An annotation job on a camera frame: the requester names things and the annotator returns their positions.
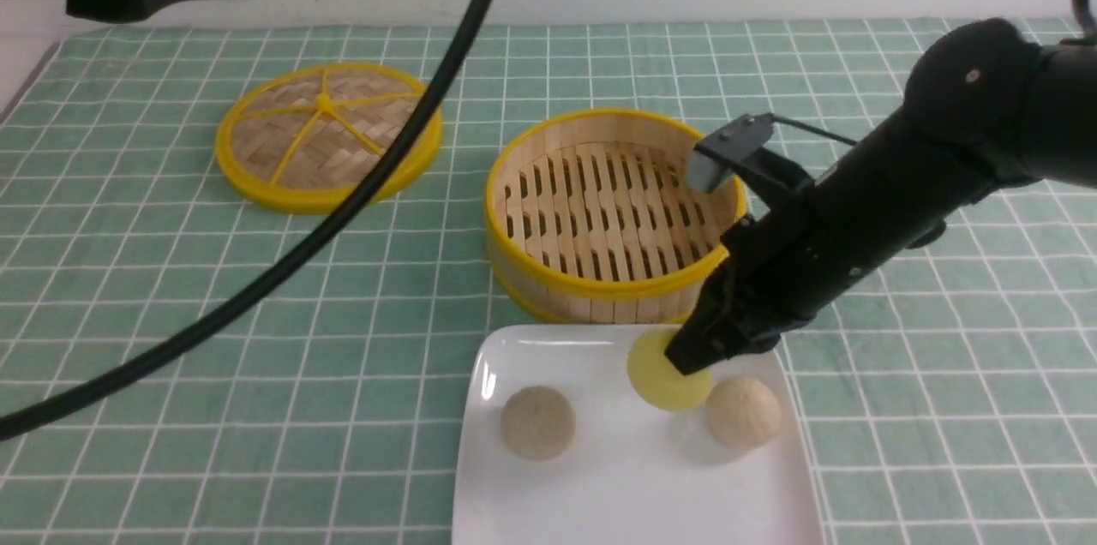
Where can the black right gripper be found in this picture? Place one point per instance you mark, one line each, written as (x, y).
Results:
(814, 244)

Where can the beige round steamed bun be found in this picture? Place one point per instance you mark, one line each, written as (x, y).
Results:
(742, 413)

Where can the yellow steamed bun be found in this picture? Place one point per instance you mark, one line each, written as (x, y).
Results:
(657, 381)

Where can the beige pleated steamed bun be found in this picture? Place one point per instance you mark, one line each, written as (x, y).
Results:
(538, 423)

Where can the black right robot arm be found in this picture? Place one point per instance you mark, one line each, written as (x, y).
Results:
(983, 110)

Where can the white rectangular plate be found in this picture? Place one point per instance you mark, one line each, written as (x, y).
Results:
(633, 474)

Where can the bamboo steamer basket yellow rim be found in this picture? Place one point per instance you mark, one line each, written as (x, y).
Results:
(589, 219)

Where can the green checked tablecloth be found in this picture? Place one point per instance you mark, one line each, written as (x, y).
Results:
(948, 400)

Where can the bamboo steamer lid yellow rim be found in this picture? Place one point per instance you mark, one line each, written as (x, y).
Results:
(301, 143)

